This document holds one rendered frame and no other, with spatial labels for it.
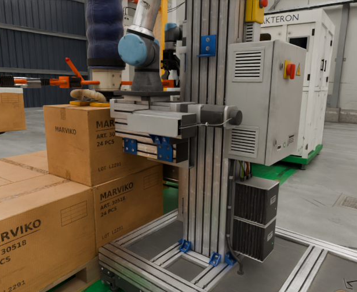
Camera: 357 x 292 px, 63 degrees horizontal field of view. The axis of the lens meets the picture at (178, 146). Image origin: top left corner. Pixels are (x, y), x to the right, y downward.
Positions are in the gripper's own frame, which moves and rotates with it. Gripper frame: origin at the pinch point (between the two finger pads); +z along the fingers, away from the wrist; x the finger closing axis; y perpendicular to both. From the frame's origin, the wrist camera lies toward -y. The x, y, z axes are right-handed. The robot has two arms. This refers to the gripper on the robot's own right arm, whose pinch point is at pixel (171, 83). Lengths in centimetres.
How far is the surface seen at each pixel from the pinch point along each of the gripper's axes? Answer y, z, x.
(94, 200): 59, 61, -5
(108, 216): 49, 74, -5
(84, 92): 49, 6, -23
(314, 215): -106, 106, 74
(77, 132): 60, 26, -15
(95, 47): 40.1, -18.4, -23.3
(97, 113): 54, 16, -6
